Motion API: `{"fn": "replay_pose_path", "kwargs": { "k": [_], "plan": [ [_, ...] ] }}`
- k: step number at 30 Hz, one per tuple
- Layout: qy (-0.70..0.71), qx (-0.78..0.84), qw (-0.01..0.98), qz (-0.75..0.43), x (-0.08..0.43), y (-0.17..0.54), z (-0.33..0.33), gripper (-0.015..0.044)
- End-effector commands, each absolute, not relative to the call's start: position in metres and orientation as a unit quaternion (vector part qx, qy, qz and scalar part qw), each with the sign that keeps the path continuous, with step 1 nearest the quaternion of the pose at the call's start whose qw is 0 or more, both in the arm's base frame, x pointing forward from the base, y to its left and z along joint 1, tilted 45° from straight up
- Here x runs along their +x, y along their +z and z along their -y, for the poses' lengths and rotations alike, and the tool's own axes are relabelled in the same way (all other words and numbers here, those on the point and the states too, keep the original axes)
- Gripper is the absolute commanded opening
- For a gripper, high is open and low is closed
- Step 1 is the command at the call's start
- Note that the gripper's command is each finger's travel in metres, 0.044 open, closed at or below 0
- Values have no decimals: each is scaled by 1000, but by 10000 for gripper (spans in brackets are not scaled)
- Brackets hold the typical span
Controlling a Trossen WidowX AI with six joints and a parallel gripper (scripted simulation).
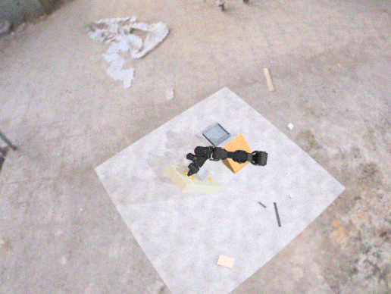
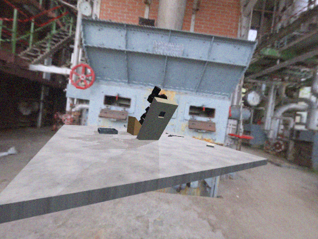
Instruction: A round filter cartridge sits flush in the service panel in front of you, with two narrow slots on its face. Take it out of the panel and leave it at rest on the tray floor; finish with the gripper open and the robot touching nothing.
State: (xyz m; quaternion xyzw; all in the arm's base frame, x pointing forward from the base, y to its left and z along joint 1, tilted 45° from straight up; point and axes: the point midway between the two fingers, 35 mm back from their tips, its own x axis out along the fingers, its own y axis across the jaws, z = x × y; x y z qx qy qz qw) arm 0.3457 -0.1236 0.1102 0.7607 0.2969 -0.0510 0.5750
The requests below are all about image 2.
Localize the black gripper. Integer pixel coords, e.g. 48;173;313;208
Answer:
145;94;167;112

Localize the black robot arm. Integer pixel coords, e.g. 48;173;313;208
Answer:
139;86;162;125

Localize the beige service panel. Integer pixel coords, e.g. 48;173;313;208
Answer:
136;97;178;140

